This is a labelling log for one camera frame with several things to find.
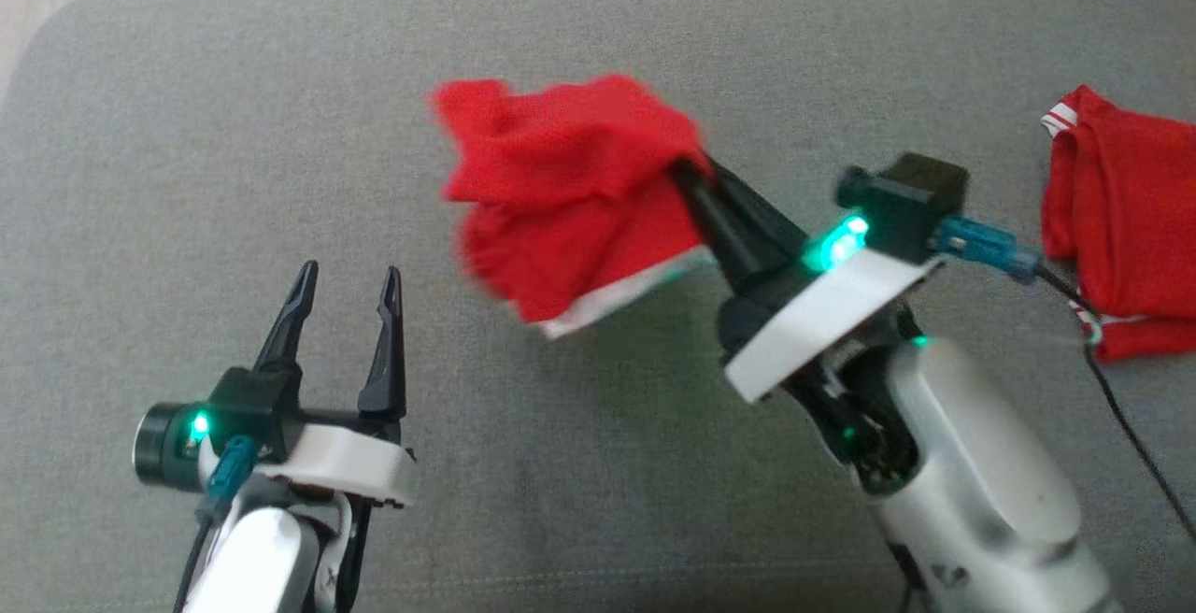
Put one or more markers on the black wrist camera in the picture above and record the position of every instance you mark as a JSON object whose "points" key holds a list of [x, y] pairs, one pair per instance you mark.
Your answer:
{"points": [[252, 403], [911, 202]]}

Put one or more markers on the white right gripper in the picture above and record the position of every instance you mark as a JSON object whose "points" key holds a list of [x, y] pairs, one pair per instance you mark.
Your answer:
{"points": [[822, 314]]}

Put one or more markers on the red white mesh shorts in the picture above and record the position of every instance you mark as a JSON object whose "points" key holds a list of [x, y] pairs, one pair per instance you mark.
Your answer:
{"points": [[561, 192]]}

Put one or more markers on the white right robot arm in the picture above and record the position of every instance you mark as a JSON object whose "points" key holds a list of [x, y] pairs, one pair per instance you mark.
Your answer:
{"points": [[981, 463]]}

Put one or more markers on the red white basketball jersey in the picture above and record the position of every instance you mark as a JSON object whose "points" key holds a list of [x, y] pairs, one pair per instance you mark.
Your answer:
{"points": [[1131, 220]]}

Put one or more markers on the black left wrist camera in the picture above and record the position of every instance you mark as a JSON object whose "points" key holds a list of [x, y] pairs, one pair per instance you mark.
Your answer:
{"points": [[252, 403]]}

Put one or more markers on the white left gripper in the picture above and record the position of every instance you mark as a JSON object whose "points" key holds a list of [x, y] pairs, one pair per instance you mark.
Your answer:
{"points": [[346, 463]]}

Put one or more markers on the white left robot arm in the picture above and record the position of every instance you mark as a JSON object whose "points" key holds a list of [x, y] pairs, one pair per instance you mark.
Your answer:
{"points": [[257, 566]]}

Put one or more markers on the grey sofa seat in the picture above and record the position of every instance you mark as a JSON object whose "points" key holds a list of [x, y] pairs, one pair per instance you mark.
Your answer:
{"points": [[561, 501]]}

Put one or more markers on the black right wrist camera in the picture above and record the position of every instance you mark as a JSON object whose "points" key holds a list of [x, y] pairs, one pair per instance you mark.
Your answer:
{"points": [[911, 202]]}

